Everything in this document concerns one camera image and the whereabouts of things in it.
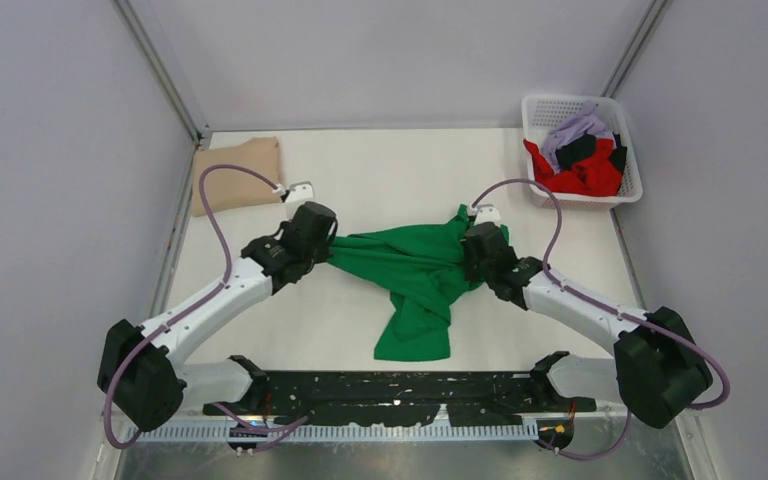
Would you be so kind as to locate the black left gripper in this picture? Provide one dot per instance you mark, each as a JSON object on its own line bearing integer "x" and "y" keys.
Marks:
{"x": 323, "y": 252}

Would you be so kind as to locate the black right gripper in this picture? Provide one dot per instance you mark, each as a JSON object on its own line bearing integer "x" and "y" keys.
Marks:
{"x": 470, "y": 272}

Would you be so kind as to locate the green t shirt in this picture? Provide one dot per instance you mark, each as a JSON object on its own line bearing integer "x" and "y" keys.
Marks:
{"x": 422, "y": 267}

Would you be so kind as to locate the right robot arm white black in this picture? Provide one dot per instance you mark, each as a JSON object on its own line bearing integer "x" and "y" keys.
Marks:
{"x": 653, "y": 366}

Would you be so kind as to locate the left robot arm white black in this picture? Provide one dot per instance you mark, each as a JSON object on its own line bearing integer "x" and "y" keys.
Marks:
{"x": 144, "y": 370}

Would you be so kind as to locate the folded beige t shirt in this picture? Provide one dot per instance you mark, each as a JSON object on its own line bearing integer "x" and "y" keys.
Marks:
{"x": 229, "y": 189}

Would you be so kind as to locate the red t shirt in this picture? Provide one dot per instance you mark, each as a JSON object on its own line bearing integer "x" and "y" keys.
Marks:
{"x": 594, "y": 176}

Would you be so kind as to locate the black t shirt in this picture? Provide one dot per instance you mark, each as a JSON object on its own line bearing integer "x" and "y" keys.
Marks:
{"x": 589, "y": 151}

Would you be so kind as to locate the white plastic laundry basket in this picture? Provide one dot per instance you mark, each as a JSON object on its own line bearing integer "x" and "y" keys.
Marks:
{"x": 542, "y": 113}

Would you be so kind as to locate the lilac t shirt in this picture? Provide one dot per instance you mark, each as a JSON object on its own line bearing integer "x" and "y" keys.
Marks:
{"x": 585, "y": 122}

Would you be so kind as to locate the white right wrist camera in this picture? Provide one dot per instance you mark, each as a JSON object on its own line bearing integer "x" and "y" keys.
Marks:
{"x": 484, "y": 213}

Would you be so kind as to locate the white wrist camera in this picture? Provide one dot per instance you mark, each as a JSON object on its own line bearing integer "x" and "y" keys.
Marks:
{"x": 295, "y": 193}
{"x": 484, "y": 213}

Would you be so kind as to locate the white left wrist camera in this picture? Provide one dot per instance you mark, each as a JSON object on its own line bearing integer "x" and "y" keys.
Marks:
{"x": 295, "y": 193}

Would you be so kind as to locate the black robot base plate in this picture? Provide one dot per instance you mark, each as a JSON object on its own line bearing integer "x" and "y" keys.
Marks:
{"x": 403, "y": 399}

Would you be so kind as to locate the white slotted cable duct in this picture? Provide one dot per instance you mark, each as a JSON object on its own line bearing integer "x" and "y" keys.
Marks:
{"x": 191, "y": 431}

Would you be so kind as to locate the left aluminium frame post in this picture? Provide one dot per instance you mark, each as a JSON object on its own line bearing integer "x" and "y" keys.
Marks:
{"x": 144, "y": 28}

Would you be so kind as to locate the aluminium frame post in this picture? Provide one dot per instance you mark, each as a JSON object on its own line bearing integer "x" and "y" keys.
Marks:
{"x": 144, "y": 28}
{"x": 631, "y": 53}

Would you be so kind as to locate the right aluminium frame post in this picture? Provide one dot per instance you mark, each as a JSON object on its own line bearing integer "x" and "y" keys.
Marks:
{"x": 631, "y": 53}

